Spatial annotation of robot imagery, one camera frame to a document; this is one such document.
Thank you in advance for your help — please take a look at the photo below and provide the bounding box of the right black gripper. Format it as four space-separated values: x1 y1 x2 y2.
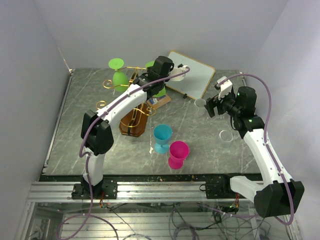
204 89 241 118

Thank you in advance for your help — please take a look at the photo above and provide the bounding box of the green wine glass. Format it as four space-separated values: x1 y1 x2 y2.
108 58 129 93
145 60 166 98

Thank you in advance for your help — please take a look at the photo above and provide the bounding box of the clear wine glass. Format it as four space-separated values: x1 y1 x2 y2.
194 98 207 117
219 130 233 147

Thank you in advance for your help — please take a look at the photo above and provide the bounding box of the gold wine glass rack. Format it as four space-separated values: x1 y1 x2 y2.
102 66 156 137

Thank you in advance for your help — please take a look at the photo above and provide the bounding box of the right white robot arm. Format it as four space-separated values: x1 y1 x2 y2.
205 86 305 218

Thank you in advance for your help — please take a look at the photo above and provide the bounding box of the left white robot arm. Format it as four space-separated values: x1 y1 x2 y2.
79 56 174 199

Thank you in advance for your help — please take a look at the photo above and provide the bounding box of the blue wine glass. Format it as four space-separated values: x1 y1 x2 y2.
153 124 173 154

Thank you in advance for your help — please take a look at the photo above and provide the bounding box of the pink wine glass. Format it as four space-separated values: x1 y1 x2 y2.
168 141 190 170

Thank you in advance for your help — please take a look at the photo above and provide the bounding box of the small illustrated book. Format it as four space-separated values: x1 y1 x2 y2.
146 95 172 109

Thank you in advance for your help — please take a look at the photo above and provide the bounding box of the gold framed whiteboard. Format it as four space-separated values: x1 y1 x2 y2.
166 51 216 100

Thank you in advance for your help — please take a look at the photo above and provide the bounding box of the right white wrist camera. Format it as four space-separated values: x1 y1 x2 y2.
215 76 233 100

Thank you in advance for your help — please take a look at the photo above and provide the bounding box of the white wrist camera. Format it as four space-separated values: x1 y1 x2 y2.
215 76 233 100
168 63 190 82

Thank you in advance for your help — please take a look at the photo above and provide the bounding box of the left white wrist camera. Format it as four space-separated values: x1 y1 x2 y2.
168 63 190 82

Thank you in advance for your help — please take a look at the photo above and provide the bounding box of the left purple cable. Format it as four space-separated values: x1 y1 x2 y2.
55 66 192 240

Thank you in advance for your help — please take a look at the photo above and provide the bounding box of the purple cable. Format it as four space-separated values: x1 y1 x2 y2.
199 72 294 226
55 66 192 240

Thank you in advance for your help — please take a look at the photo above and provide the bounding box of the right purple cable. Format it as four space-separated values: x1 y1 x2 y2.
199 72 294 226

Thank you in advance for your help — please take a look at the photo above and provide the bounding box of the aluminium rail frame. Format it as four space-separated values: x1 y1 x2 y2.
24 172 298 240

